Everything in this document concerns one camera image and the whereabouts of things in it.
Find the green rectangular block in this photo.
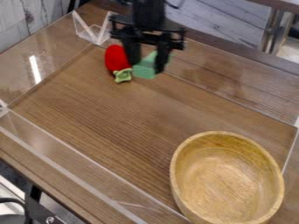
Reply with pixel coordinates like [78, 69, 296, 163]
[130, 51, 158, 80]

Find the black cable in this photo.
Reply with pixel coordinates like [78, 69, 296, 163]
[0, 197, 27, 217]

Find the clear acrylic corner bracket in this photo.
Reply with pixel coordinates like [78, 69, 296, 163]
[70, 11, 113, 46]

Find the metal table leg background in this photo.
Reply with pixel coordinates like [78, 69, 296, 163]
[261, 9, 294, 55]

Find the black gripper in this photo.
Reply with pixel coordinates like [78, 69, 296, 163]
[108, 14, 185, 74]

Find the brown wooden bowl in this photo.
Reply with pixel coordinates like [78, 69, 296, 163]
[169, 131, 285, 224]

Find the clear acrylic tray wall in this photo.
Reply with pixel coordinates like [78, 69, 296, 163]
[0, 101, 189, 224]

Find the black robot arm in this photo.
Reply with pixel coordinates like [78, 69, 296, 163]
[108, 0, 185, 74]

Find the red plush strawberry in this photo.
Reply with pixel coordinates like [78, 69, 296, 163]
[104, 45, 132, 83]

